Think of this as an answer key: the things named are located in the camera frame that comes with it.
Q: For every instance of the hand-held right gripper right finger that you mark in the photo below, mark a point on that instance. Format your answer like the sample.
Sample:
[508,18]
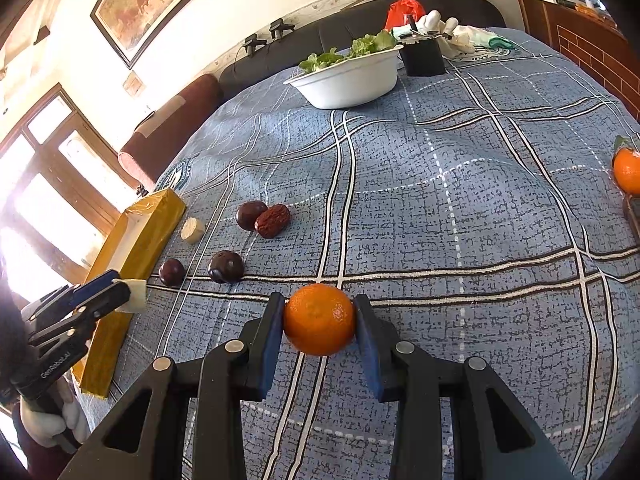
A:
[372,355]

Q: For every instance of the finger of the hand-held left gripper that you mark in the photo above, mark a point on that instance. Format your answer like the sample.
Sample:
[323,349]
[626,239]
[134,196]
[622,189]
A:
[102,302]
[95,284]

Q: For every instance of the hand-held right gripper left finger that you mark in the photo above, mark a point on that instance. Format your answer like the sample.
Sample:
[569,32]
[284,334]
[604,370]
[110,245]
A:
[270,350]

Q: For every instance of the white fruit chunk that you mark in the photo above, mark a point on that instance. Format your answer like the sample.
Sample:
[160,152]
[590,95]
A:
[136,296]

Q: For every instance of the large orange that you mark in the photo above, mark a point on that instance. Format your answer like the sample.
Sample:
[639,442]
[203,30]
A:
[320,319]

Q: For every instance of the person's left hand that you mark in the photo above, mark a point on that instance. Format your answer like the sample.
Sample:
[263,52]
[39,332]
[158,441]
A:
[40,422]

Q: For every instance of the yellow box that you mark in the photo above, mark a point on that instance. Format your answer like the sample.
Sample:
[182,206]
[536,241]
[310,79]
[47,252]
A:
[135,260]

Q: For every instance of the small dark purple plum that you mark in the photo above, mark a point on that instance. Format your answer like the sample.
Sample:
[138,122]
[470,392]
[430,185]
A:
[172,271]

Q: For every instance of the banana slice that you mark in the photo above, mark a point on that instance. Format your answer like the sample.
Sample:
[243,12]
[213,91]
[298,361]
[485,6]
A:
[192,230]

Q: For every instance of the red date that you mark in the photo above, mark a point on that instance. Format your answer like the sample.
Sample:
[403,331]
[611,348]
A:
[272,220]

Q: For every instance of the brown sofa cushion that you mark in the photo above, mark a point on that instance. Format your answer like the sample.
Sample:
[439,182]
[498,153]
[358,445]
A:
[165,125]

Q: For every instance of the white bowl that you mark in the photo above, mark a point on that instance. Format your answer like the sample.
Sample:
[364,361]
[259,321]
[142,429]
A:
[350,82]

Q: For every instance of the black handheld device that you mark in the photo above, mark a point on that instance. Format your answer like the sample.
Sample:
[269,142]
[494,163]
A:
[280,27]
[252,42]

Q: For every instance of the framed painting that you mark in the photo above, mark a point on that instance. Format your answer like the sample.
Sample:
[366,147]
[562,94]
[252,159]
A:
[150,0]

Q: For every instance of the black smartphone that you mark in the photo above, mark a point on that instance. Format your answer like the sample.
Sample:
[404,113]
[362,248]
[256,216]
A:
[633,220]

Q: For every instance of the black box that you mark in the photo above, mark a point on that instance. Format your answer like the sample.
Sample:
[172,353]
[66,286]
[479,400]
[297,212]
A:
[422,59]

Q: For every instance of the green lettuce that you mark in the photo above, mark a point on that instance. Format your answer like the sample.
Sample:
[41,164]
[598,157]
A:
[350,52]

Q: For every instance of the orange with green leaf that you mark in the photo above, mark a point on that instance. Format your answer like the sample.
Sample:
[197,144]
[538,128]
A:
[627,170]

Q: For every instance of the black sofa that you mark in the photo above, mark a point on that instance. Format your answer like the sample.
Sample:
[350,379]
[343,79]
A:
[350,25]

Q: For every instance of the red plastic bag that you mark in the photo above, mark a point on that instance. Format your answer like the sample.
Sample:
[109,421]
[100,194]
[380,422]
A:
[402,10]

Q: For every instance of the wooden cabinet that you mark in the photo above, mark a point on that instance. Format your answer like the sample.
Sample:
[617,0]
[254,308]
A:
[590,45]

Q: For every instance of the wooden window frame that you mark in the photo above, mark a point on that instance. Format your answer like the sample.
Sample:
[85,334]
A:
[55,170]

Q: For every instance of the wall switch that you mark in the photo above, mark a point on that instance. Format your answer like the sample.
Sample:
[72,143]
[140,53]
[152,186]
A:
[132,83]

